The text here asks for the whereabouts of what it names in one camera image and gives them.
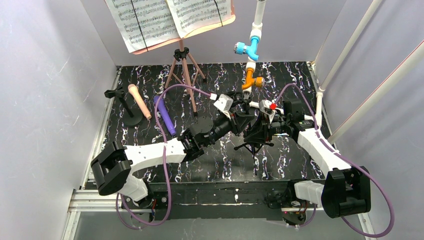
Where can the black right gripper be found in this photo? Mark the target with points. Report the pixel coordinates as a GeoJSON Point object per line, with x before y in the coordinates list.
{"type": "Point", "coordinates": [265, 126]}

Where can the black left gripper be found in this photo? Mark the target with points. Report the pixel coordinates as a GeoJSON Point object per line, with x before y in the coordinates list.
{"type": "Point", "coordinates": [236, 120]}

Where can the black tripod mic stand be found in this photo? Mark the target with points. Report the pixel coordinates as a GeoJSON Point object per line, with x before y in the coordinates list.
{"type": "Point", "coordinates": [246, 105]}

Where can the purple microphone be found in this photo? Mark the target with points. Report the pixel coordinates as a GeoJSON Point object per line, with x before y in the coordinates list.
{"type": "Point", "coordinates": [165, 115]}

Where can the black round-base mic stand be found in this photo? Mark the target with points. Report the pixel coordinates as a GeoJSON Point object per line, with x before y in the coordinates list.
{"type": "Point", "coordinates": [132, 117]}

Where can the pink microphone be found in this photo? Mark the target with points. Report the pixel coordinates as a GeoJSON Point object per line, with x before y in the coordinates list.
{"type": "Point", "coordinates": [134, 91]}

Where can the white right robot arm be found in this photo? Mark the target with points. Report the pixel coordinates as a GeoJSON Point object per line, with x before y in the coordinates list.
{"type": "Point", "coordinates": [346, 190]}

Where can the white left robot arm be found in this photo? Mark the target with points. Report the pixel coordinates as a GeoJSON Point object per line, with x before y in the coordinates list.
{"type": "Point", "coordinates": [114, 166]}

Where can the orange pipe valve fitting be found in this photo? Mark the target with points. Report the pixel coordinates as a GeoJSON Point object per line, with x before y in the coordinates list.
{"type": "Point", "coordinates": [252, 81]}

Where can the pink tripod music stand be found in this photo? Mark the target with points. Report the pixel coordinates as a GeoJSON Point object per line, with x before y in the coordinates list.
{"type": "Point", "coordinates": [181, 54]}

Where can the sheet music book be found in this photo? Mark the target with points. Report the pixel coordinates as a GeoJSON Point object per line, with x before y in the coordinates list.
{"type": "Point", "coordinates": [150, 24]}

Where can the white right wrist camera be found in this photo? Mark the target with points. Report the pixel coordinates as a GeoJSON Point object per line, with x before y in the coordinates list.
{"type": "Point", "coordinates": [268, 109]}

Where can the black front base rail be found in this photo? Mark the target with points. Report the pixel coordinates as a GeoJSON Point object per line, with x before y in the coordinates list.
{"type": "Point", "coordinates": [215, 198]}

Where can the white PVC pipe frame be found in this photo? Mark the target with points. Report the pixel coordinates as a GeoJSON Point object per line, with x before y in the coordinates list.
{"type": "Point", "coordinates": [256, 30]}

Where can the white wall pipe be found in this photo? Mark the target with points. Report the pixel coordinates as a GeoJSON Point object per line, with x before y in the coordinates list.
{"type": "Point", "coordinates": [351, 42]}

